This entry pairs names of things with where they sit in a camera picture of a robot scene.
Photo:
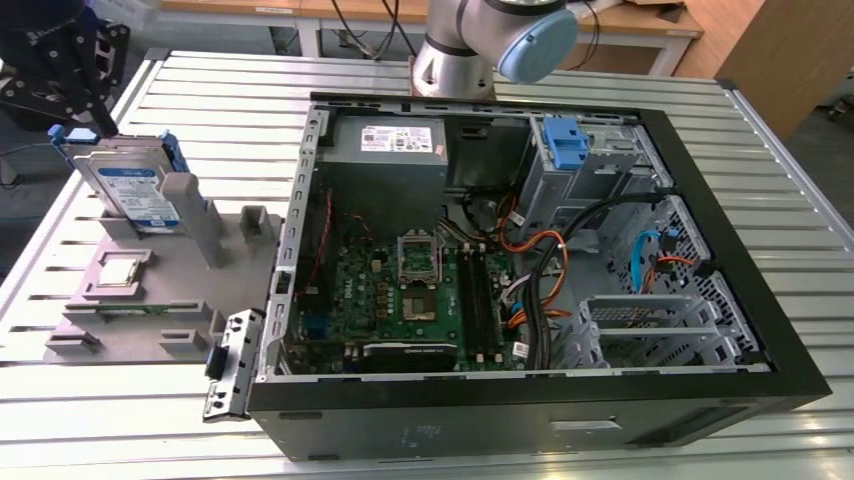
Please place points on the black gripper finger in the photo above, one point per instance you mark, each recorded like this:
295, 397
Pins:
100, 107
40, 97

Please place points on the hard disk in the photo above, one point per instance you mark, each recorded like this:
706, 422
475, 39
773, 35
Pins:
129, 190

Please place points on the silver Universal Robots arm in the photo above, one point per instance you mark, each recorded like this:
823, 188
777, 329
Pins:
454, 60

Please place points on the white framed wooden desk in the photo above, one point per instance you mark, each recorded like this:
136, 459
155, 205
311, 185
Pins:
200, 6
667, 30

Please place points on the silver CPU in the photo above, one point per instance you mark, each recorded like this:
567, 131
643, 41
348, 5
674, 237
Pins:
119, 272

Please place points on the grey parts rack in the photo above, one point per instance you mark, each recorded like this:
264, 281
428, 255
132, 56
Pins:
180, 290

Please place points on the green RAM stick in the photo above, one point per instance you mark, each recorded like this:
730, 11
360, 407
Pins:
133, 311

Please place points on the grey power supply unit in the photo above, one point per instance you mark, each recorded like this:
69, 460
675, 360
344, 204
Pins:
387, 180

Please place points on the green motherboard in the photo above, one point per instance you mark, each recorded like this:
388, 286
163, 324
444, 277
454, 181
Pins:
374, 300

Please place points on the CPU socket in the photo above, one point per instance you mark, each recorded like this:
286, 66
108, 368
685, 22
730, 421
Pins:
420, 306

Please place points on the black RAM slot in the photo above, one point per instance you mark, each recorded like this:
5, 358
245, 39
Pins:
478, 304
487, 304
470, 304

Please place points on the black graphics card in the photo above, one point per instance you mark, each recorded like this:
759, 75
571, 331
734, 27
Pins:
410, 356

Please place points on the blue plastic drive latch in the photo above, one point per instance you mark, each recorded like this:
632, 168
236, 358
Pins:
563, 142

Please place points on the grey metal drive cage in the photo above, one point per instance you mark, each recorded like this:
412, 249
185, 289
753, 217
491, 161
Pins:
600, 185

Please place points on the black open PC case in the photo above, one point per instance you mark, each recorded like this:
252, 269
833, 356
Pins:
467, 415

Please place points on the wooden cabinet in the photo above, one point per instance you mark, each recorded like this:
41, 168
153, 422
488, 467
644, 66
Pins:
787, 50

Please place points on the black chair base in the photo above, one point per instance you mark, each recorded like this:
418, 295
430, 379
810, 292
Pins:
841, 107

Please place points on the grey hinged slot bracket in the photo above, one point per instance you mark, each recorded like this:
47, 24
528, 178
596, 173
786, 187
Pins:
233, 360

